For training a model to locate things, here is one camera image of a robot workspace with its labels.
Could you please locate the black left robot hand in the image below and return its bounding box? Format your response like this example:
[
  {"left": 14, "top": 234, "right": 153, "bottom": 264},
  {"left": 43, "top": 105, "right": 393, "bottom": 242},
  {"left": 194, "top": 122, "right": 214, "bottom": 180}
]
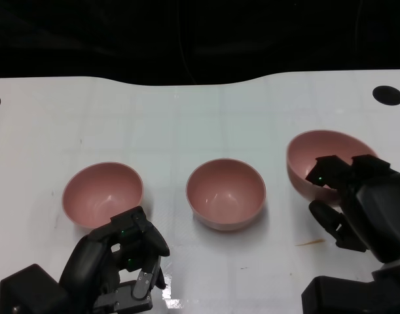
[{"left": 58, "top": 205, "right": 170, "bottom": 314}]

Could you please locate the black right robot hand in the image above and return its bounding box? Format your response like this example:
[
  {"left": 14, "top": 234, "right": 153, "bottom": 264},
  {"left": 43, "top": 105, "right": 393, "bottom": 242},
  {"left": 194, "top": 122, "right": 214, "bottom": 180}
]
[{"left": 304, "top": 154, "right": 400, "bottom": 264}]

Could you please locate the pink plastic bowl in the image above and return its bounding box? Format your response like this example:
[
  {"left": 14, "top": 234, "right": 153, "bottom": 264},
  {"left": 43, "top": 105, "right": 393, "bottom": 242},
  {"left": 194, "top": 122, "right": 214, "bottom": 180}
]
[
  {"left": 286, "top": 130, "right": 379, "bottom": 206},
  {"left": 61, "top": 162, "right": 145, "bottom": 229},
  {"left": 185, "top": 158, "right": 266, "bottom": 232}
]

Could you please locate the black cloth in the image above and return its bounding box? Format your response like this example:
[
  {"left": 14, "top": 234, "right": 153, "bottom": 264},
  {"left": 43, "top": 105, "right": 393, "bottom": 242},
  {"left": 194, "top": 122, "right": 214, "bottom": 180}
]
[{"left": 0, "top": 0, "right": 400, "bottom": 86}]

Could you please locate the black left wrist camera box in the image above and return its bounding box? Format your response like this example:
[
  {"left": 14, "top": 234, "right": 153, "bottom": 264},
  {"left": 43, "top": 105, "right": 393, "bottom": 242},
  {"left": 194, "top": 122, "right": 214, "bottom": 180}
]
[{"left": 0, "top": 263, "right": 69, "bottom": 314}]

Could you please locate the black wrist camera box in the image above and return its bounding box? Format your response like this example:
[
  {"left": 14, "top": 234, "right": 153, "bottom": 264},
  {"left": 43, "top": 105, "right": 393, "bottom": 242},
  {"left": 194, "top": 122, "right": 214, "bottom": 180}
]
[
  {"left": 300, "top": 275, "right": 400, "bottom": 314},
  {"left": 0, "top": 263, "right": 69, "bottom": 314}
]

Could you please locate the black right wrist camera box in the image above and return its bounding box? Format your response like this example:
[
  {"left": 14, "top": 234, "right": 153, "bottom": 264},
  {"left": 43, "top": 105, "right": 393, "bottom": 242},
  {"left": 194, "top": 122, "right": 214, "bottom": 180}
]
[{"left": 300, "top": 275, "right": 400, "bottom": 314}]

